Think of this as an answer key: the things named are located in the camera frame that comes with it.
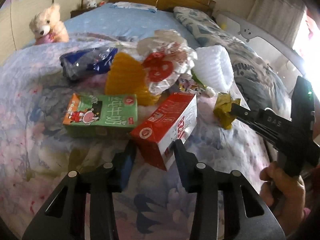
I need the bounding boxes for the beige teddy bear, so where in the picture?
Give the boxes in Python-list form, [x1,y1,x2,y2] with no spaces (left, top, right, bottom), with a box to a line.
[29,3,69,45]

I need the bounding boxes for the blue white patterned duvet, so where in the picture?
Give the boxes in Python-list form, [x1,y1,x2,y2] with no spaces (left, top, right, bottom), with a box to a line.
[174,7,291,120]

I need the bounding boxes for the colourful small snack wrapper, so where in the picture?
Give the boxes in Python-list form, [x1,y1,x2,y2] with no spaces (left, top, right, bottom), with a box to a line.
[177,76,217,98]

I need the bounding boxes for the floral pink blue quilt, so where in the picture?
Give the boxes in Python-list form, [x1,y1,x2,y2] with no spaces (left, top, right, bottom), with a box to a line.
[1,33,269,239]

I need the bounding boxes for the red milk carton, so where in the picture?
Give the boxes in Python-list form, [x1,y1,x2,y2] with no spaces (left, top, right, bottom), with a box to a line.
[130,93,197,171]

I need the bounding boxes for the white foam fruit net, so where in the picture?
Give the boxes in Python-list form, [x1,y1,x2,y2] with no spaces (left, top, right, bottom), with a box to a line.
[193,44,234,93]

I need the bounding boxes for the light blue bed sheet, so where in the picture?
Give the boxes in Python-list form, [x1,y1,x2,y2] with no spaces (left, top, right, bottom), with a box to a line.
[65,3,200,49]

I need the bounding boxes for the small white bunny toy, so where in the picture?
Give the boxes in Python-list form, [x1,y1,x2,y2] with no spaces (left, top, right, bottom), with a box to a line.
[86,0,97,9]

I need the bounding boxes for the blue snack bag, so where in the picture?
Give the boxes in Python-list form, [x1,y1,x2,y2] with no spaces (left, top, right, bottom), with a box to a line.
[59,47,118,81]

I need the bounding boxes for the dark wooden nightstand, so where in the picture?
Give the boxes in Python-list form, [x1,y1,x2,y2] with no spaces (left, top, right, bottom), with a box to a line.
[70,8,95,18]

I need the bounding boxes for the white folded cloth pillow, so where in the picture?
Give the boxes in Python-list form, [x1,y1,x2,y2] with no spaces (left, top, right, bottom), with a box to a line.
[111,2,157,13]

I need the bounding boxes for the yellow wrapper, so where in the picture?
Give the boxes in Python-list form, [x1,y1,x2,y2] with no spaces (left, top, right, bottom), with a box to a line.
[213,93,241,130]

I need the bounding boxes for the beige window curtain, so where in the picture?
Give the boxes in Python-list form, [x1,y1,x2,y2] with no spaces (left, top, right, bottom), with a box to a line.
[247,0,306,47]

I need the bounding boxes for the grey bed guard rail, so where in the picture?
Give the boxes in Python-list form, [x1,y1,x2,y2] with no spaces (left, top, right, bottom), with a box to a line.
[216,11,307,93]

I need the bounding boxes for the person's right hand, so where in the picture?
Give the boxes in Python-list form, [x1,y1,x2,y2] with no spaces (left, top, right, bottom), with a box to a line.
[260,161,310,236]

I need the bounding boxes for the green milk carton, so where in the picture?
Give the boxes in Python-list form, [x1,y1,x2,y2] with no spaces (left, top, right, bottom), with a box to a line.
[63,93,138,139]

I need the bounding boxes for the orange plastic wrapper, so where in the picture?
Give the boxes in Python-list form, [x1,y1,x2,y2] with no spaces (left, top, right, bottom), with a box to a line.
[104,52,160,106]

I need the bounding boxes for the crumpled white red plastic bag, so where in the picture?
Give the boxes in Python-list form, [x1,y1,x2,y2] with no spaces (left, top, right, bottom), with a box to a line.
[137,29,197,95]

